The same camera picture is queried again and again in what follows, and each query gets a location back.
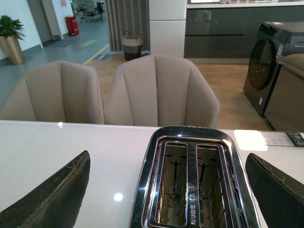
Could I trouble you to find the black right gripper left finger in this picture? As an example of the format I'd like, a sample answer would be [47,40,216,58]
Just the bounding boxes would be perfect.
[0,151,91,228]

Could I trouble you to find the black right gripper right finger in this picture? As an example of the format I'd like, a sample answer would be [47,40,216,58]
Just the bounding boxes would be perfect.
[245,153,304,228]

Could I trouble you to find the leaflet on table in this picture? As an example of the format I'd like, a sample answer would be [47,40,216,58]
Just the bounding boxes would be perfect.
[234,130,304,151]

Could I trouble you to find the chrome two-slot toaster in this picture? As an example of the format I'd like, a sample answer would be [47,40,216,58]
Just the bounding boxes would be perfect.
[130,126,260,228]

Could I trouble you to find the beige chair left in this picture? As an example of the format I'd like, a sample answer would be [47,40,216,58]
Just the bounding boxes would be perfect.
[0,60,105,124]

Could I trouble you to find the beige chair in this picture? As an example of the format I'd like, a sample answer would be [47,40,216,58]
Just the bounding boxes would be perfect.
[104,55,220,128]
[0,60,105,124]

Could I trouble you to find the beige chair right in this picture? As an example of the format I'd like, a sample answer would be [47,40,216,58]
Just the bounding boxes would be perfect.
[104,55,220,128]

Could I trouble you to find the grey washing machine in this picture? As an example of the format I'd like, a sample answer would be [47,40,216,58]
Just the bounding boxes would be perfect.
[243,21,304,117]

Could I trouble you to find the gold plant pot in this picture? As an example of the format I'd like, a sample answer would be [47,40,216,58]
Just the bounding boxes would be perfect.
[0,36,25,65]

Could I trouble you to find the woven laundry basket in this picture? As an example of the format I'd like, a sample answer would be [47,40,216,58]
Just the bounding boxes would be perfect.
[122,31,143,61]

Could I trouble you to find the red bin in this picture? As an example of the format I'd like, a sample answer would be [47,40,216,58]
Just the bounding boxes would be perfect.
[65,16,79,36]

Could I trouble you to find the grey kitchen cabinet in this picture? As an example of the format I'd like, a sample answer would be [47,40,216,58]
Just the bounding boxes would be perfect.
[184,5,304,58]

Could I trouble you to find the green potted plant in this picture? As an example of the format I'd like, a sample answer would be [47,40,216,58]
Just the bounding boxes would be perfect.
[0,15,25,40]

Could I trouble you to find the white pillar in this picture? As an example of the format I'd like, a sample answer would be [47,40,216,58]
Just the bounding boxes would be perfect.
[148,0,187,58]

